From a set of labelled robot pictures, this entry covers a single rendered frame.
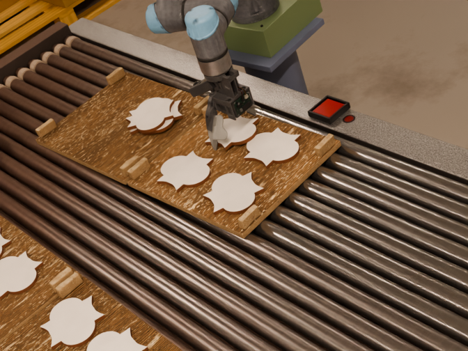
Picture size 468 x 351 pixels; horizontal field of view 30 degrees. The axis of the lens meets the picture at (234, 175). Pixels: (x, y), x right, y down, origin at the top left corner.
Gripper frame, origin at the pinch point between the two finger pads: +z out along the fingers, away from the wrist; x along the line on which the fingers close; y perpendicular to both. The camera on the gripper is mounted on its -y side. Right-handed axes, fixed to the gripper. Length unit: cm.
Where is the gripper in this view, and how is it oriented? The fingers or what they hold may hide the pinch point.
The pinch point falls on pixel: (233, 132)
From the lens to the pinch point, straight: 219.1
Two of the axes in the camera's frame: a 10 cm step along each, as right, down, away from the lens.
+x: 6.7, -6.0, 4.4
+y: 7.0, 2.9, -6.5
